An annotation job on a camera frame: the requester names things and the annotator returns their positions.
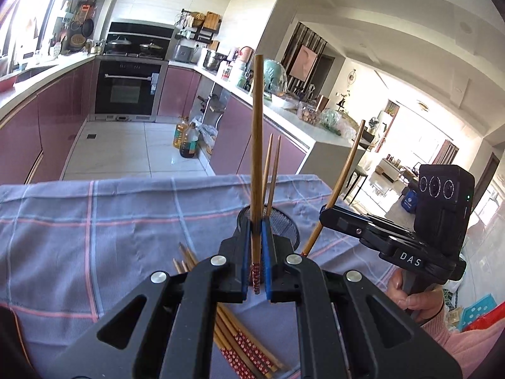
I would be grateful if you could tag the black camera box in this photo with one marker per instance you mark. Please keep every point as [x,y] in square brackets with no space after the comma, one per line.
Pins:
[445,195]

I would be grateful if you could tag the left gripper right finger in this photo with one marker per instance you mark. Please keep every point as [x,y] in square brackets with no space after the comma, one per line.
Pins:
[347,327]

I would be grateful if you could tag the pink sleeve forearm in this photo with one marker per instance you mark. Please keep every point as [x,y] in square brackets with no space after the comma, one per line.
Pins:
[468,348]

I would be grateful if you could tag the black wall rack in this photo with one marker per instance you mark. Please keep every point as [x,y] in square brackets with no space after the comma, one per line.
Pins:
[197,26]

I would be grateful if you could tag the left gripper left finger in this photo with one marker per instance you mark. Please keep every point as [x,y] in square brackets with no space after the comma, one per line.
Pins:
[164,327]

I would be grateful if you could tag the pink bowl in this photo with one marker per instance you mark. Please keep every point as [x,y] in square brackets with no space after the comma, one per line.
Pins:
[7,82]

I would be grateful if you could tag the person right hand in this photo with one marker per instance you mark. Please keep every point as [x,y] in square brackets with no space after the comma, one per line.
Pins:
[425,305]

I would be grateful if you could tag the purple plaid tablecloth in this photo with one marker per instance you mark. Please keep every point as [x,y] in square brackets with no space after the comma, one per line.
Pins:
[70,250]

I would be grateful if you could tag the black range hood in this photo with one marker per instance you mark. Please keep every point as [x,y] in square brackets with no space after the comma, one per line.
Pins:
[136,38]

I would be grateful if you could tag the black built-in oven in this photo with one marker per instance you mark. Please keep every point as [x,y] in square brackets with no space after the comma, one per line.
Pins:
[128,89]

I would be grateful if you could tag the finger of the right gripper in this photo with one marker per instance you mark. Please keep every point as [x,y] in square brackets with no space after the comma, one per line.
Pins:
[343,221]

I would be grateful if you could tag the teal round appliance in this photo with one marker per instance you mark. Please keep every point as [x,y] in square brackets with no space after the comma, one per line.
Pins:
[275,78]

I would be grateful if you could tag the black mesh utensil cup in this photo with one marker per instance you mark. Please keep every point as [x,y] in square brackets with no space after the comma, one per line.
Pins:
[280,223]

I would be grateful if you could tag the steel stock pot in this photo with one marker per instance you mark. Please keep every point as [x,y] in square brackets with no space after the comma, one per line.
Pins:
[213,60]

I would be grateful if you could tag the dark oil bottle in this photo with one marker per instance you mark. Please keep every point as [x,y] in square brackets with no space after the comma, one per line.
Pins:
[189,141]

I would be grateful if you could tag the cooking oil bottle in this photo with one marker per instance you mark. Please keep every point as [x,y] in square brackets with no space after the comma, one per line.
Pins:
[180,129]

